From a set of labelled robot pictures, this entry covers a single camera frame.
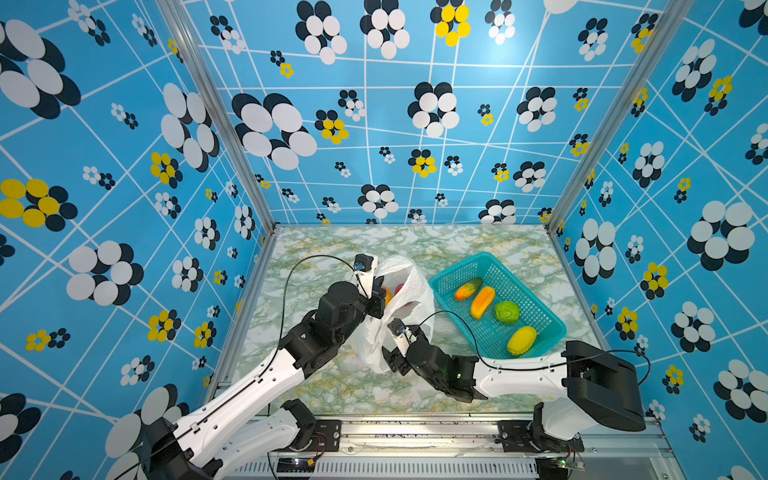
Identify aluminium corner post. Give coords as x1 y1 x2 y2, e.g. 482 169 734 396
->
546 0 695 237
157 0 276 236

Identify yellow banana bunch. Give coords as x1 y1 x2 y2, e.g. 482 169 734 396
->
507 326 538 356

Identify right aluminium corner post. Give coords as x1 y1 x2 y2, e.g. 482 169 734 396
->
546 0 695 237

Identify left aluminium corner post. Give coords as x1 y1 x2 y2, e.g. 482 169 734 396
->
157 0 276 236

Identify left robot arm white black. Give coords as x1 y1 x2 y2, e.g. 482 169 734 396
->
106 272 385 479

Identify orange yellow mango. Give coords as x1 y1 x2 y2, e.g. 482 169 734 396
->
470 286 496 320

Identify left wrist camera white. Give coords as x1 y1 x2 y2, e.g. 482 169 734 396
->
353 253 377 298

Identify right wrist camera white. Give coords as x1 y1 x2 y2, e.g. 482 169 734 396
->
387 318 416 356

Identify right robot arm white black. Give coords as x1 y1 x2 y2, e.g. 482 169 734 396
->
381 330 646 441

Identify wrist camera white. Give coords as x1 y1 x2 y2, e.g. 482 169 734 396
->
387 318 416 356
353 253 377 298

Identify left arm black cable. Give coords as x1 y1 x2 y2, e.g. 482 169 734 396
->
263 254 361 373

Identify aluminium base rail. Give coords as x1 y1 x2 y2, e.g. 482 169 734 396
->
221 414 684 479

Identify white plastic bag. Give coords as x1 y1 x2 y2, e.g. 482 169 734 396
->
347 255 436 373

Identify teal plastic basket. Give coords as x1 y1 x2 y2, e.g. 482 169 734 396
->
429 252 567 360

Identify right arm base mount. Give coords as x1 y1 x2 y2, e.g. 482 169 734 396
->
495 420 584 455

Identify green orange papaya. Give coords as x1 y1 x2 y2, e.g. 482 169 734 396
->
454 277 483 302

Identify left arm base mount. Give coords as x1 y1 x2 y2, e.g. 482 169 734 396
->
276 419 342 453

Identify green fruit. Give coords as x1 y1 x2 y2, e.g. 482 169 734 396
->
494 301 521 324

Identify yellow red peach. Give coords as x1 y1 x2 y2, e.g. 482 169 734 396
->
382 287 393 305

